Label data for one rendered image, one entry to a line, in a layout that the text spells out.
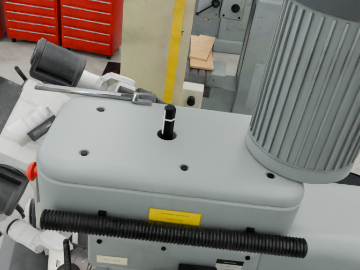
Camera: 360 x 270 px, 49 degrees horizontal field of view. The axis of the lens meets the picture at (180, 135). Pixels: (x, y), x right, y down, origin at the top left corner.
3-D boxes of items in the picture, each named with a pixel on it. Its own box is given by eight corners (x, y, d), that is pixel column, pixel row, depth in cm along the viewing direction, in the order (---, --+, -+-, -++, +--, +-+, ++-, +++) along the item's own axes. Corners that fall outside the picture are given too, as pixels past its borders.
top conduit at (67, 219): (39, 233, 65) (38, 219, 63) (47, 215, 69) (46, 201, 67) (303, 263, 67) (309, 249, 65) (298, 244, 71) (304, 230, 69)
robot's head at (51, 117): (15, 117, 107) (23, 129, 102) (42, 98, 109) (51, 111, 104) (28, 131, 112) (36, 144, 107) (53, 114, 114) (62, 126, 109)
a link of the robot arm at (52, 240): (60, 250, 125) (30, 232, 130) (58, 272, 129) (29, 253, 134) (74, 240, 131) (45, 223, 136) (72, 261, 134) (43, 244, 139)
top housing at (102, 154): (31, 232, 70) (23, 163, 62) (69, 148, 92) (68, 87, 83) (286, 261, 72) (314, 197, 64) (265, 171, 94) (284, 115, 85)
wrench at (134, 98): (32, 92, 80) (32, 88, 79) (38, 83, 83) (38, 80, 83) (151, 105, 81) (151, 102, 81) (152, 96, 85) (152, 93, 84)
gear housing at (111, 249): (85, 269, 77) (85, 235, 71) (108, 187, 97) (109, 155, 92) (253, 287, 79) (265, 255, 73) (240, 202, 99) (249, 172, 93)
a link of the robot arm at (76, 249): (75, 260, 124) (43, 248, 126) (72, 286, 128) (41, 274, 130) (91, 240, 135) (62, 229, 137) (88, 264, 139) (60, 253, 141)
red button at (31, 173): (25, 184, 79) (23, 169, 77) (31, 171, 82) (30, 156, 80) (41, 186, 79) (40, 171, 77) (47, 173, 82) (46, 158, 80)
